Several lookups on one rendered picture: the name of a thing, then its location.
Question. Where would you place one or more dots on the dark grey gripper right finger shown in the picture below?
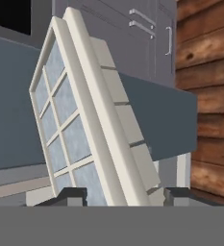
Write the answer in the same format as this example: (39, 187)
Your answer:
(180, 196)

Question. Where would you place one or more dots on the grey appliance with black window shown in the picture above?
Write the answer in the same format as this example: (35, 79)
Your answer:
(39, 19)

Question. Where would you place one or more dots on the pale grey cupboard front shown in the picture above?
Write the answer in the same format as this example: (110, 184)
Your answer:
(17, 182)

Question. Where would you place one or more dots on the white cupboard front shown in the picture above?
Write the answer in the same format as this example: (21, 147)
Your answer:
(183, 173)

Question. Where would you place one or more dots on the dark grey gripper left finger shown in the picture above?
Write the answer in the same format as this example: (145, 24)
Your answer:
(75, 195)

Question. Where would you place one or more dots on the grey cupboard door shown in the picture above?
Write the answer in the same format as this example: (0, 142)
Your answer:
(163, 67)

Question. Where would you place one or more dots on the grey drawer front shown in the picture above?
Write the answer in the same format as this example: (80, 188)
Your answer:
(116, 8)
(123, 48)

